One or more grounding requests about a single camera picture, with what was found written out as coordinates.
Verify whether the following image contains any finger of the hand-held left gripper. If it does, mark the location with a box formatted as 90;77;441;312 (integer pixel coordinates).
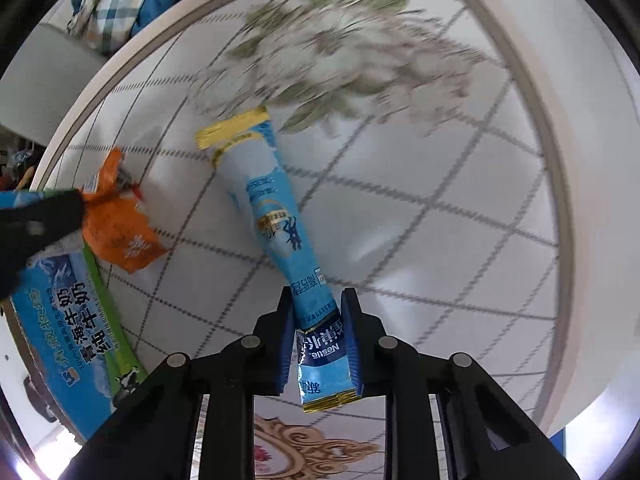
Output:
0;189;89;302

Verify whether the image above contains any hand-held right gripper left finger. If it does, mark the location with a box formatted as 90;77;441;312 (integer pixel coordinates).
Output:
57;287;301;480

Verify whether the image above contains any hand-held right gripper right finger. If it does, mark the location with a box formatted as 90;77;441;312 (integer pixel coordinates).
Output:
340;287;581;480

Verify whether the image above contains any orange snack packet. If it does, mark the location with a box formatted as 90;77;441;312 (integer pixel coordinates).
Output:
80;147;169;275

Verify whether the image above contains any cardboard box with blue print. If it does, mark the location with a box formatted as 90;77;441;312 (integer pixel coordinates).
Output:
0;187;149;442

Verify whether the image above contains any blue stick packet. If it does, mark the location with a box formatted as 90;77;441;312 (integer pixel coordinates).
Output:
196;107;362;413

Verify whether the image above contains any plaid blanket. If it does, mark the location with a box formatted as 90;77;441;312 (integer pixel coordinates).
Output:
67;0;187;56

